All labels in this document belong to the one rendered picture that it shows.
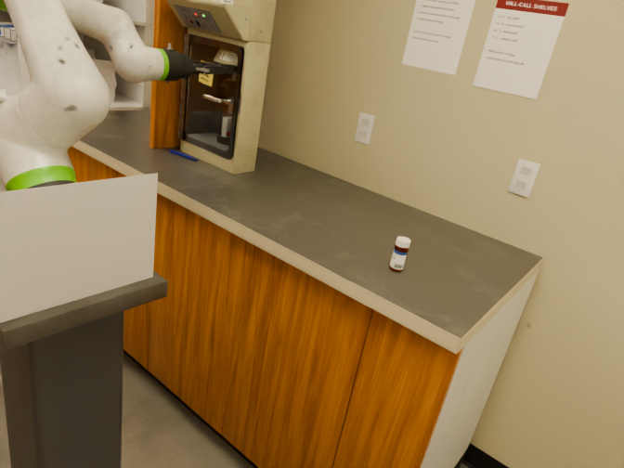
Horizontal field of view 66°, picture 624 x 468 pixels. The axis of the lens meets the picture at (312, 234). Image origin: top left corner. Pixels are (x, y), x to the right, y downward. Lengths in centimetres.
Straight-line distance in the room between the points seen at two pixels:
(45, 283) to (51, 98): 33
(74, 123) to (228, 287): 76
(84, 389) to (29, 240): 42
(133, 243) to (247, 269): 52
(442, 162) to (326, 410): 95
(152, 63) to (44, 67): 54
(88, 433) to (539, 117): 154
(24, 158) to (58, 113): 13
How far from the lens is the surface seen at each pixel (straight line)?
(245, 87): 178
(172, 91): 205
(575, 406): 195
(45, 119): 103
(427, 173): 185
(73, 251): 99
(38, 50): 106
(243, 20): 173
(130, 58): 150
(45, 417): 122
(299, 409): 154
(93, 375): 122
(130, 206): 100
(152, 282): 109
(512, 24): 175
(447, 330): 112
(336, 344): 134
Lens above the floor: 149
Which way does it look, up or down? 23 degrees down
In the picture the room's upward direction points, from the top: 11 degrees clockwise
